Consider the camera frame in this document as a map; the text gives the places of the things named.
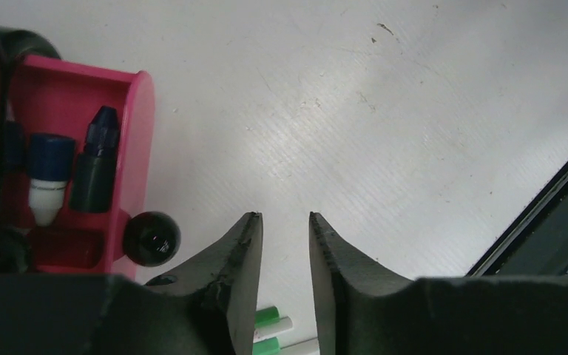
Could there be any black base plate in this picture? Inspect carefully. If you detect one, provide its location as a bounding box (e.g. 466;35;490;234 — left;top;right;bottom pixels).
468;161;568;276

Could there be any black pink drawer unit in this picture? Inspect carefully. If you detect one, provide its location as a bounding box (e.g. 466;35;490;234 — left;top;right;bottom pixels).
0;27;180;277

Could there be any green capped white pen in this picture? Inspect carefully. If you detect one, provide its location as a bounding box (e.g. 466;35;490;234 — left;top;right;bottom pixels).
254;306;294;342

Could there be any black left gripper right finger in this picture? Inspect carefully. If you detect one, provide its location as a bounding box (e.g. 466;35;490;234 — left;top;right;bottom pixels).
309;212;568;354

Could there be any small blue white cap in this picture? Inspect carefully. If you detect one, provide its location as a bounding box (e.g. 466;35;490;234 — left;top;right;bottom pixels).
26;132;76;227

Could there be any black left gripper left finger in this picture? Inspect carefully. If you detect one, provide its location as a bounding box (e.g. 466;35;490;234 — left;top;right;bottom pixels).
0;212;263;354

